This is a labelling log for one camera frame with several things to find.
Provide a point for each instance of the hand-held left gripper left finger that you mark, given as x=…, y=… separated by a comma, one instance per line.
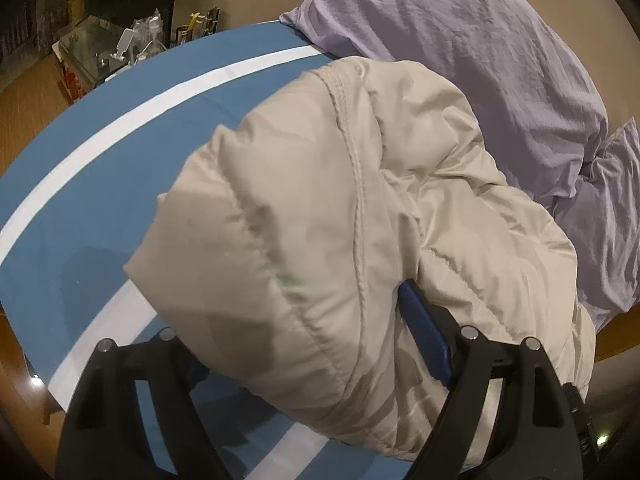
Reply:
x=145, y=360

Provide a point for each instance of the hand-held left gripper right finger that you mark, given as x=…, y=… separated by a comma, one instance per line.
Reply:
x=425, y=330

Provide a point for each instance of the beige puffer jacket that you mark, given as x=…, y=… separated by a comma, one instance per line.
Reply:
x=325, y=210

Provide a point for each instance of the blue white-striped bed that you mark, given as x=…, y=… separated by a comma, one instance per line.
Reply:
x=100, y=185

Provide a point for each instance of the small lilac pillow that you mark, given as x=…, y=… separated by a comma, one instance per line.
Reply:
x=610, y=235

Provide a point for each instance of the large lilac pillow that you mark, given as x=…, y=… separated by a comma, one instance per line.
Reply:
x=450, y=50

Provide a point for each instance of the red box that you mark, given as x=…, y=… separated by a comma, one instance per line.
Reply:
x=75, y=80

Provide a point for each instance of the white phone stand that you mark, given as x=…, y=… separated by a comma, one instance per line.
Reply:
x=122, y=42

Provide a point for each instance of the glass side table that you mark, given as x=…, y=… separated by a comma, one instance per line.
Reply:
x=85, y=45

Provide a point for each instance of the clear plastic bag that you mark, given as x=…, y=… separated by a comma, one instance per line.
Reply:
x=150, y=30

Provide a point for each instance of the cluster of small bottles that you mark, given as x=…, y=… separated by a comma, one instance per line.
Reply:
x=195, y=25

